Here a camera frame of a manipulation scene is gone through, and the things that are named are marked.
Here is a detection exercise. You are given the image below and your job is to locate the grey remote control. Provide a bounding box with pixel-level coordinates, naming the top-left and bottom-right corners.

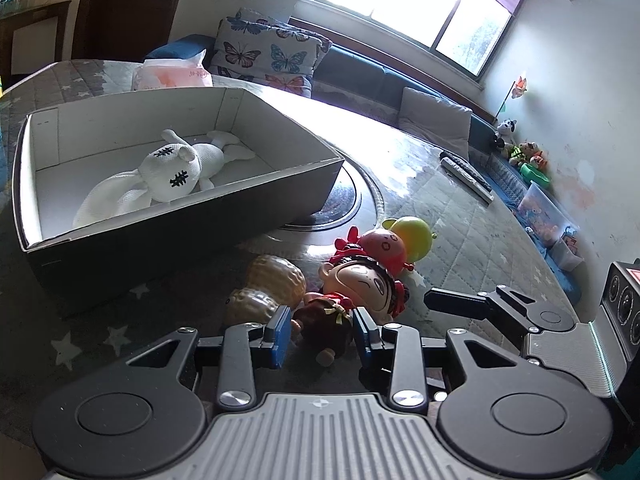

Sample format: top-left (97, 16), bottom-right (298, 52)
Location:
top-left (439, 158), bottom-right (495, 205)

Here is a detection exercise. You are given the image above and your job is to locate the big-head doll red dress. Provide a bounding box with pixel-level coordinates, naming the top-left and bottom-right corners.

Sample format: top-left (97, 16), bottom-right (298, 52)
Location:
top-left (292, 226), bottom-right (411, 366)

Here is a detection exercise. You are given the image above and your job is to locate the yellow-green round toy figure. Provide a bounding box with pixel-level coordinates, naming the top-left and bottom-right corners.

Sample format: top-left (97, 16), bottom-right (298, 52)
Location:
top-left (382, 216), bottom-right (438, 267)

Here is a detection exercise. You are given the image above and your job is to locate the blue sofa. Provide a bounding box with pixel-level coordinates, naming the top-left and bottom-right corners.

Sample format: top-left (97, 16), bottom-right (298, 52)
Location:
top-left (144, 34), bottom-right (584, 307)

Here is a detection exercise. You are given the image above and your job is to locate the dark cardboard box white inside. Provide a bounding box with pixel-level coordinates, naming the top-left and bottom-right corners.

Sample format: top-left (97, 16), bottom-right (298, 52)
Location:
top-left (11, 86), bottom-right (346, 319)

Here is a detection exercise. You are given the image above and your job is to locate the clear plastic storage bin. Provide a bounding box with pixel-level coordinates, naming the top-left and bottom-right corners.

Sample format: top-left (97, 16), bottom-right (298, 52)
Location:
top-left (517, 181), bottom-right (581, 249)

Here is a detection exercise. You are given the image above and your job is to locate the black glass turntable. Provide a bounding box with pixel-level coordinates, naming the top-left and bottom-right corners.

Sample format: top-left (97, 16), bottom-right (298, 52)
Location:
top-left (279, 157), bottom-right (386, 234)

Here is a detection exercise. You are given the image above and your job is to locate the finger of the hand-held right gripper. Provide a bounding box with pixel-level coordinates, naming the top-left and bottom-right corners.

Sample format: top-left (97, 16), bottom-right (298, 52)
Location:
top-left (423, 284), bottom-right (547, 334)

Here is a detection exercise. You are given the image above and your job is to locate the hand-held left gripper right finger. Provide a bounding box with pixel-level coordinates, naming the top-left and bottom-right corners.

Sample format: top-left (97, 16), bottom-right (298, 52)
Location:
top-left (352, 308), bottom-right (527, 413)

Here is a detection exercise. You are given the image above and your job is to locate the grey seat cushion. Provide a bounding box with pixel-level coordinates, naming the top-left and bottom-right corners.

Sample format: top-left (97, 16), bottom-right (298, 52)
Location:
top-left (397, 86), bottom-right (474, 162)

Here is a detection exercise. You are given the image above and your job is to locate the pink round toy figure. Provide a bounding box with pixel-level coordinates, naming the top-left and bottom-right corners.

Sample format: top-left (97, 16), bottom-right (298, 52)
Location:
top-left (359, 228), bottom-right (417, 277)

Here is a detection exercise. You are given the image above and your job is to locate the green plastic toy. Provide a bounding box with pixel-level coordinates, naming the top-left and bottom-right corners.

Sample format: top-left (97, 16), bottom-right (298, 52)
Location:
top-left (519, 162), bottom-right (552, 187)

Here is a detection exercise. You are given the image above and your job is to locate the pink white tissue pack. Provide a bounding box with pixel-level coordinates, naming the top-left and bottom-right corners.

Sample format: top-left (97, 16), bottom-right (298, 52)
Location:
top-left (131, 54), bottom-right (214, 92)

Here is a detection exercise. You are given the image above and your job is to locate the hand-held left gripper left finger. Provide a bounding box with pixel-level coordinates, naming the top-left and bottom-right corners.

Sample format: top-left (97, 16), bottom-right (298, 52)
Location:
top-left (125, 305), bottom-right (294, 409)

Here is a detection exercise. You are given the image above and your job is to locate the black remote control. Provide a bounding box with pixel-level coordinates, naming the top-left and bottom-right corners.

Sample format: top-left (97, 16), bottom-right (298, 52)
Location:
top-left (446, 152), bottom-right (494, 194)

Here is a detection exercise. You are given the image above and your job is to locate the small clear plastic bin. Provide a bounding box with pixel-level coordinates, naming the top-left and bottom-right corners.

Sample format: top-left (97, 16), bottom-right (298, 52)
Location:
top-left (549, 232), bottom-right (585, 272)

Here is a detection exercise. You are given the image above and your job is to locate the butterfly print pillow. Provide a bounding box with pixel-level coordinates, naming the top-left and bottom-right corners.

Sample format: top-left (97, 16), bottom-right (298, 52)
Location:
top-left (208, 7), bottom-right (334, 99)

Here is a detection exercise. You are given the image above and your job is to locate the black white cow plush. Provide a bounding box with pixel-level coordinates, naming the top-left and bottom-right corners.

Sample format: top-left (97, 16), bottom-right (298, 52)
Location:
top-left (492, 118), bottom-right (519, 154)

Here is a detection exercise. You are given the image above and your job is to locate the tan peanut plush toy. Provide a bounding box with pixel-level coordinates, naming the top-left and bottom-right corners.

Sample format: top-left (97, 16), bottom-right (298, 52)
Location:
top-left (223, 254), bottom-right (307, 329)

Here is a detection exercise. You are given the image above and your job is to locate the dark wooden sideboard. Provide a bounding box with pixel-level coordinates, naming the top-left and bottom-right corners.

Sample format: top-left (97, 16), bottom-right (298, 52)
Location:
top-left (0, 0), bottom-right (74, 92)

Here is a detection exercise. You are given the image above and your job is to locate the white plush rabbit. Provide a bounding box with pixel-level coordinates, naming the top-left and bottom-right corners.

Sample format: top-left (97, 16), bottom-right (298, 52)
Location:
top-left (72, 129), bottom-right (257, 229)

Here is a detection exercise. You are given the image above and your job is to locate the orange pinwheel toy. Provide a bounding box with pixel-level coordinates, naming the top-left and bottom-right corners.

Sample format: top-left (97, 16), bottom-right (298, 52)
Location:
top-left (494, 75), bottom-right (529, 117)

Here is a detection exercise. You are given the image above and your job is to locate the dark wooden door frosted glass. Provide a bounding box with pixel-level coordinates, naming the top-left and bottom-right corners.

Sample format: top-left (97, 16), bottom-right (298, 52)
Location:
top-left (72, 0), bottom-right (186, 61)

